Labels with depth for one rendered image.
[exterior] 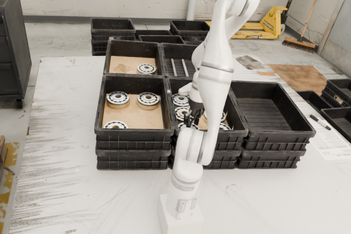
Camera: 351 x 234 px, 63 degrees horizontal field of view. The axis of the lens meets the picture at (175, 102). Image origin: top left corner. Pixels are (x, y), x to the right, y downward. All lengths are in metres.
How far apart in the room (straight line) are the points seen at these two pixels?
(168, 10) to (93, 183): 3.74
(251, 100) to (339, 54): 3.14
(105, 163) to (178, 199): 0.40
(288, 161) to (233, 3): 0.85
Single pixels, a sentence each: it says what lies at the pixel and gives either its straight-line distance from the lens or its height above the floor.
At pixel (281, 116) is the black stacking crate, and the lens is 1.53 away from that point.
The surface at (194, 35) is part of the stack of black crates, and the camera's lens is 2.98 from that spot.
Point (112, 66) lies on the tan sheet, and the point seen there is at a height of 0.83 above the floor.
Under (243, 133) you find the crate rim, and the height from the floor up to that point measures 0.93.
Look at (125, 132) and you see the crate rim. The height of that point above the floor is 0.92.
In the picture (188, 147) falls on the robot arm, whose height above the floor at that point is 1.10.
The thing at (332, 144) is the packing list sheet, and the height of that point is 0.70.
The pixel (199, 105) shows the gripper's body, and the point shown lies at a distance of 1.13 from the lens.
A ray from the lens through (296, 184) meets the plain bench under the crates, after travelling 1.41.
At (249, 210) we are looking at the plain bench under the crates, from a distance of 1.23.
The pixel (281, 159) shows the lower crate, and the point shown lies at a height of 0.77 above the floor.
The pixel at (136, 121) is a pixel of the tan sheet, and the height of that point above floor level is 0.83.
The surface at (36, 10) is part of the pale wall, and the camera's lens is 4.53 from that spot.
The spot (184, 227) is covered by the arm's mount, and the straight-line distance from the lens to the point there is 1.03.
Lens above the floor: 1.65
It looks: 35 degrees down
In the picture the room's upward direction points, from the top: 9 degrees clockwise
